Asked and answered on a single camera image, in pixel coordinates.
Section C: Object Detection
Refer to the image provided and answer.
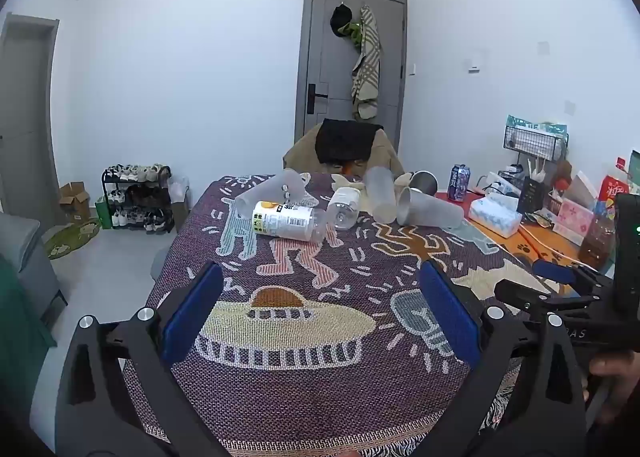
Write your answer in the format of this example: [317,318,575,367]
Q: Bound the grey sofa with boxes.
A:
[0,211,69,329]

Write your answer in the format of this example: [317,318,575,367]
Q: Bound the pink box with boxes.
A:
[551,196,601,246]

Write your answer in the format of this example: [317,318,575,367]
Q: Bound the brown plush toy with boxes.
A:
[554,159,574,194]

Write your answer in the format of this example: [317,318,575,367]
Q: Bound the red bag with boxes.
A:
[597,174,632,204]

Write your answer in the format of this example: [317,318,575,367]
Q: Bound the brown plastic bottle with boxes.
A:
[578,212,617,271]

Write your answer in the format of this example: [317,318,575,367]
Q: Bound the printed figure blanket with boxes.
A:
[122,174,557,457]

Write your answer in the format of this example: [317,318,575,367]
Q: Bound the green bag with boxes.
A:
[94,196,115,230]

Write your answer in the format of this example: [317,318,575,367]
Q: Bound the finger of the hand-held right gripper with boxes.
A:
[494,281,613,323]
[531,259,615,299]

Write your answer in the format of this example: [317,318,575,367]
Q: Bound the black shoe rack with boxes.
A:
[101,164,176,235]

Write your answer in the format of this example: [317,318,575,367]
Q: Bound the blue drink can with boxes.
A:
[446,164,473,202]

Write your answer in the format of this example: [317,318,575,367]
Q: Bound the black door lock handle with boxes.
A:
[305,83,330,114]

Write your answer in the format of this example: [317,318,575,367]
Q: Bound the white plastic bag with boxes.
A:
[167,176,192,204]

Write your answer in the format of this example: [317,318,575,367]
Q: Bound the green floor mat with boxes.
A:
[42,218,101,260]

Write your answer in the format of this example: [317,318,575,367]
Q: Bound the black wire wall basket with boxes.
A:
[501,124,570,162]

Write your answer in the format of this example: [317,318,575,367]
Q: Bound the person's right hand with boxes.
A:
[587,352,640,427]

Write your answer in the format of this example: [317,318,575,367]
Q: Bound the clear glass cup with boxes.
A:
[327,186,362,231]

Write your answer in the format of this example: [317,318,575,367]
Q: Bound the teal packet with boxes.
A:
[504,114,569,139]

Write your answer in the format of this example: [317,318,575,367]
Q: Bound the frosted plastic cup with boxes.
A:
[396,186,466,230]
[233,170,312,224]
[363,166,399,225]

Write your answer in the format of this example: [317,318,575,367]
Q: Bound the rows of shoes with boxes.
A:
[106,163,168,232]

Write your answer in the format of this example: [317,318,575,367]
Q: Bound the clear cup with white label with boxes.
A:
[251,200,329,242]

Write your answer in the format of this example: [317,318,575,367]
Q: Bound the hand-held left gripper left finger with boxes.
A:
[54,261,236,457]

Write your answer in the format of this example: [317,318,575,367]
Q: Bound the orange paw print mat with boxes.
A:
[434,190,597,279]

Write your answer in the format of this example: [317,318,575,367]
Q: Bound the black hat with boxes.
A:
[330,3,354,36]

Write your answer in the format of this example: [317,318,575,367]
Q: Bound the white cable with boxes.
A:
[519,226,597,271]

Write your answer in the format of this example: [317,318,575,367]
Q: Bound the cardboard box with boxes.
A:
[58,180,92,221]

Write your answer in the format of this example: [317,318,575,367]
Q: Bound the white power strip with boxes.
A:
[481,171,522,199]

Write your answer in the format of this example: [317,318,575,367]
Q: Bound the beige plush toy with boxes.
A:
[332,173,372,194]

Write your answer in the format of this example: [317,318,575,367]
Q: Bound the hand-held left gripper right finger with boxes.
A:
[417,261,589,457]

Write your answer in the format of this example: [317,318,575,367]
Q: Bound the black box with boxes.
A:
[517,176,551,216]

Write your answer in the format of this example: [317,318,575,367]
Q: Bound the blue white tissue pack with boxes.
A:
[468,195,522,239]

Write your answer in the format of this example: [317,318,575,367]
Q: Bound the grey side door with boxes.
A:
[0,12,60,227]

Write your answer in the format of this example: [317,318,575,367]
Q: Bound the black cloth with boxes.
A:
[315,118,384,164]

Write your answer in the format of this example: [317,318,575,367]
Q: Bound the stainless steel cup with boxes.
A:
[410,170,440,194]

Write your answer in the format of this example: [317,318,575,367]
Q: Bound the plaid scarf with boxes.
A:
[349,4,384,121]

